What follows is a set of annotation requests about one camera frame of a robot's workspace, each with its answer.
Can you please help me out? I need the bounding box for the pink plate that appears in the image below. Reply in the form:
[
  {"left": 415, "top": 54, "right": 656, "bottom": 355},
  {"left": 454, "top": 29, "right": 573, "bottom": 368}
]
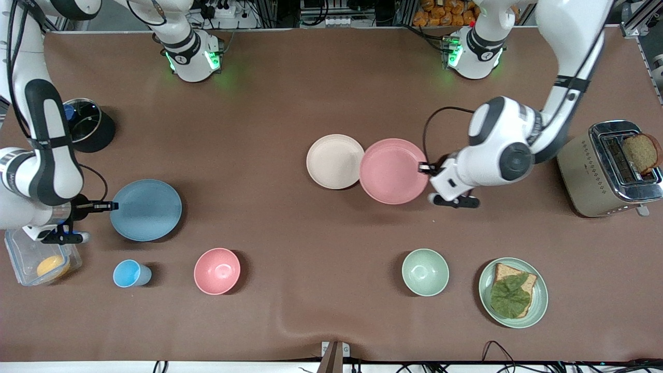
[{"left": 359, "top": 138, "right": 429, "bottom": 205}]

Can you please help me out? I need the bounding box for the blue plate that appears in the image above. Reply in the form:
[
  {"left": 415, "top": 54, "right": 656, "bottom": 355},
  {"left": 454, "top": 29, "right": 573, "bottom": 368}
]
[{"left": 110, "top": 179, "right": 183, "bottom": 242}]

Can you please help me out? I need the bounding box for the orange round food piece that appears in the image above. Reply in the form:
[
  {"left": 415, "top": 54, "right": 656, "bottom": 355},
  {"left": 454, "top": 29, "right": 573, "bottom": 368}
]
[{"left": 36, "top": 255, "right": 70, "bottom": 279}]

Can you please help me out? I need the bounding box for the blue cup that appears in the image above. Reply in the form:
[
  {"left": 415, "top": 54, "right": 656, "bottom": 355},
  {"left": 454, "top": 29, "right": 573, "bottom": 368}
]
[{"left": 113, "top": 259, "right": 152, "bottom": 288}]

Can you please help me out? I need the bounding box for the clear plastic container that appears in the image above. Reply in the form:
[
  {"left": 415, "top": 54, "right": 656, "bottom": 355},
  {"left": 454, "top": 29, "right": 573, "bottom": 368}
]
[{"left": 4, "top": 228, "right": 82, "bottom": 287}]

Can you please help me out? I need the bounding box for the glass lid with blue knob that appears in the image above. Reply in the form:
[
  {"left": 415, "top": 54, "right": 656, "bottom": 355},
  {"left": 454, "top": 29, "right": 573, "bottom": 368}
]
[{"left": 62, "top": 98, "right": 102, "bottom": 145}]

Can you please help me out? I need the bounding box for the beige plate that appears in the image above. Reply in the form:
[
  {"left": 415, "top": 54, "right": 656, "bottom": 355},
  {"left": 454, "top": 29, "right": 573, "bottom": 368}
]
[{"left": 306, "top": 134, "right": 365, "bottom": 190}]

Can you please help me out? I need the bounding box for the green bowl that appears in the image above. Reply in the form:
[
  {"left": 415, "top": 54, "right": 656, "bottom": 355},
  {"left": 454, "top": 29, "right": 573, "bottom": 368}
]
[{"left": 402, "top": 249, "right": 450, "bottom": 297}]

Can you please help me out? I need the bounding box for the brown bread slice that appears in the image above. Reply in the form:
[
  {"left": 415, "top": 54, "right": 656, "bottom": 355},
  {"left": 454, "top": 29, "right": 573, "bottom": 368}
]
[{"left": 492, "top": 263, "right": 538, "bottom": 319}]

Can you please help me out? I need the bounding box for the pink bowl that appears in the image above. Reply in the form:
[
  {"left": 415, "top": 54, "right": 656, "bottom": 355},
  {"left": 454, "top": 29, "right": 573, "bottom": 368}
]
[{"left": 194, "top": 248, "right": 242, "bottom": 296}]

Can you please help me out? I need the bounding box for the beige chrome toaster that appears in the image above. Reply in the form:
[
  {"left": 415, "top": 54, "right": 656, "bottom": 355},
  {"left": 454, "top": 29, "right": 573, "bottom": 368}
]
[{"left": 557, "top": 120, "right": 663, "bottom": 218}]

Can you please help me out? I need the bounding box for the green lettuce leaf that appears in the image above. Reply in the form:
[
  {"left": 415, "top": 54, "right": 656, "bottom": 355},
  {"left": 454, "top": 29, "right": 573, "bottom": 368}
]
[{"left": 490, "top": 274, "right": 532, "bottom": 319}]

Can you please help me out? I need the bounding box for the orange snack bag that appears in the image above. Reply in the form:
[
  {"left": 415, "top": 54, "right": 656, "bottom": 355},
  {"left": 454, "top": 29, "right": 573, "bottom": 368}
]
[{"left": 412, "top": 0, "right": 480, "bottom": 27}]

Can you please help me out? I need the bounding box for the green plate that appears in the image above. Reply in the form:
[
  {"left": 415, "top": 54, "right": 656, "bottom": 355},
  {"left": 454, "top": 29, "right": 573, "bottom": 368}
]
[{"left": 478, "top": 257, "right": 549, "bottom": 329}]

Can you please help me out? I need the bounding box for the dark toast slice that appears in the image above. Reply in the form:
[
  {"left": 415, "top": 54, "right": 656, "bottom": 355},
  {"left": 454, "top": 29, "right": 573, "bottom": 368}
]
[{"left": 622, "top": 133, "right": 662, "bottom": 175}]

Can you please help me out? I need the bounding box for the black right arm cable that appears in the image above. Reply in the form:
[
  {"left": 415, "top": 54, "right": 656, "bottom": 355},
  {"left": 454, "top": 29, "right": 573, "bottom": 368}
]
[{"left": 5, "top": 0, "right": 109, "bottom": 204}]

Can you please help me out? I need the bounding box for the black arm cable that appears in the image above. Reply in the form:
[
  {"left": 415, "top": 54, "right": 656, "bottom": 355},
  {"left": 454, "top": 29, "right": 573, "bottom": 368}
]
[
  {"left": 422, "top": 0, "right": 617, "bottom": 169},
  {"left": 5, "top": 0, "right": 109, "bottom": 204}
]

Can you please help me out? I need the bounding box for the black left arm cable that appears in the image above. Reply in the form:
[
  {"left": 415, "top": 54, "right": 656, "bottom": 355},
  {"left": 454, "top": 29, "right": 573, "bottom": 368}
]
[{"left": 422, "top": 0, "right": 617, "bottom": 169}]

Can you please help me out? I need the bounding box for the black pot with blue handle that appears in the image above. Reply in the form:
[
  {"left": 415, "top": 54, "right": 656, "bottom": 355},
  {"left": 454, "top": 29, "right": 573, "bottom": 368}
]
[{"left": 62, "top": 97, "right": 117, "bottom": 153}]

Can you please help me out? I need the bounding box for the black loose cable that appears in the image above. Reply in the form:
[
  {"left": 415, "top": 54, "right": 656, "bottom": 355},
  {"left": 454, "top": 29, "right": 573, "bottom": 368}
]
[{"left": 482, "top": 340, "right": 524, "bottom": 373}]

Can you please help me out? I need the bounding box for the silver aluminium frame rail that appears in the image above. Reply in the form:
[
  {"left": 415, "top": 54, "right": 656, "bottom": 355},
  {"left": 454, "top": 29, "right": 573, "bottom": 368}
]
[
  {"left": 36, "top": 15, "right": 70, "bottom": 33},
  {"left": 620, "top": 8, "right": 663, "bottom": 38}
]

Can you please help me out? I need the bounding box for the metal bracket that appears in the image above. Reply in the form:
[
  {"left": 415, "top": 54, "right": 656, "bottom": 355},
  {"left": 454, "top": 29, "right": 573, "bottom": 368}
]
[{"left": 321, "top": 341, "right": 351, "bottom": 373}]

